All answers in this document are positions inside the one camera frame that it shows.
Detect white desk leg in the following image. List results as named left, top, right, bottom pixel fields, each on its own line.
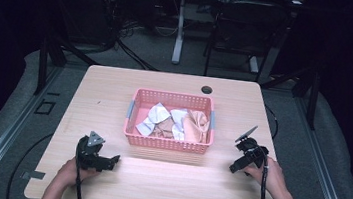
left=171, top=0, right=190, bottom=66

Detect black chair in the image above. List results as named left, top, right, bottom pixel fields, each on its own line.
left=199, top=0, right=285, bottom=86

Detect thick black floor cables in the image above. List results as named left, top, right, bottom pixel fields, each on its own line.
left=101, top=20, right=166, bottom=72

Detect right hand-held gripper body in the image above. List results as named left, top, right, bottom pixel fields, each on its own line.
left=231, top=123, right=273, bottom=171

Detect grey tape strip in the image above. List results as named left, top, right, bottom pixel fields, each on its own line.
left=20, top=168, right=46, bottom=182

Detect white light-blue cloth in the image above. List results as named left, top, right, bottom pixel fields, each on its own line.
left=134, top=99, right=174, bottom=140
left=166, top=106, right=190, bottom=142

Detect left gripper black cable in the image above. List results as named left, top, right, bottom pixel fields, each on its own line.
left=72, top=160, right=90, bottom=199

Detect person's left hand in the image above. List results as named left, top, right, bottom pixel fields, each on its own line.
left=53, top=154, right=102, bottom=193

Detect beige cloth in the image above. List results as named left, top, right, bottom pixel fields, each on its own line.
left=179, top=108, right=212, bottom=145

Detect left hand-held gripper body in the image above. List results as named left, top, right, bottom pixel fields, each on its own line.
left=73, top=129, right=115, bottom=174

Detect black cable beside table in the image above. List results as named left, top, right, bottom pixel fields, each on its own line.
left=259, top=103, right=282, bottom=142

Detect brown-pink cloth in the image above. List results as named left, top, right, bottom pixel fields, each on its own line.
left=151, top=114, right=177, bottom=140

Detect pink plastic basket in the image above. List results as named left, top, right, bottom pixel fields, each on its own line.
left=121, top=86, right=220, bottom=156

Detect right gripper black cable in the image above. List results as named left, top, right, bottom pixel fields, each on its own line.
left=253, top=145, right=274, bottom=199

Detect aluminium floor rail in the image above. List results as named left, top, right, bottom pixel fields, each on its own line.
left=0, top=58, right=66, bottom=199
left=282, top=92, right=353, bottom=199

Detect short white desk foot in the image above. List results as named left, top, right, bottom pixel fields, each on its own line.
left=247, top=55, right=262, bottom=75

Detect black metal stand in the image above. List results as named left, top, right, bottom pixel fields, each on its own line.
left=255, top=57, right=324, bottom=131
left=32, top=33, right=103, bottom=103

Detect person's right hand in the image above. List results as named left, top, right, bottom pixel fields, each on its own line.
left=241, top=154, right=290, bottom=199

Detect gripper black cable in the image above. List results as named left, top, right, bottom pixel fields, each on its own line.
left=253, top=145, right=274, bottom=199
left=72, top=160, right=90, bottom=199

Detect thin black floor cable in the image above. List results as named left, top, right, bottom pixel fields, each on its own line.
left=5, top=127, right=55, bottom=199

